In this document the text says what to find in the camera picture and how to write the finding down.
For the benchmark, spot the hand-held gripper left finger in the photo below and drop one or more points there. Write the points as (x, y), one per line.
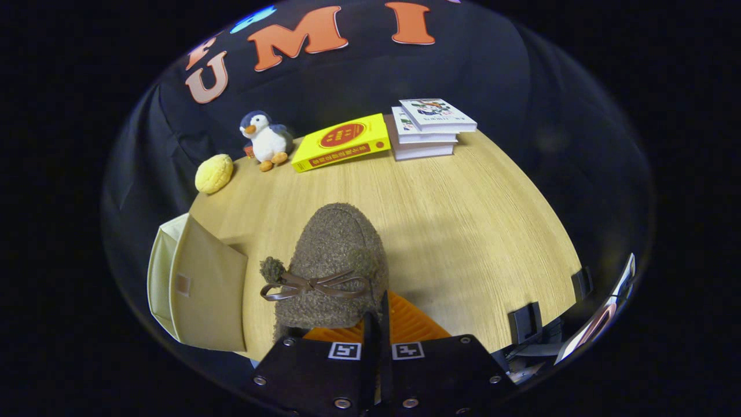
(370, 370)

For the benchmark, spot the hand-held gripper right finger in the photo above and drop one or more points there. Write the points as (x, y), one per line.
(386, 347)

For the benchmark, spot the brown fuzzy shoe with bow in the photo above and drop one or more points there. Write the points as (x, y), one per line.
(338, 243)

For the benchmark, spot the cream fabric storage box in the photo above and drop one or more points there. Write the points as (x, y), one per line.
(208, 289)

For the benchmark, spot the black table edge clamp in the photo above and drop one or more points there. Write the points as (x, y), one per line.
(525, 323)
(582, 284)

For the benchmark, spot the yellow book with red circle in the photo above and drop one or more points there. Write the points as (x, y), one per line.
(341, 142)

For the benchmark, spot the blue white penguin plush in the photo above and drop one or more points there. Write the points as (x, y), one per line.
(267, 142)

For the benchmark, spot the white book with illustrated cover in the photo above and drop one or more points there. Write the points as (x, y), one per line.
(437, 113)

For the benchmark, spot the yellow bun plush toy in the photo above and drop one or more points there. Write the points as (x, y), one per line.
(214, 174)

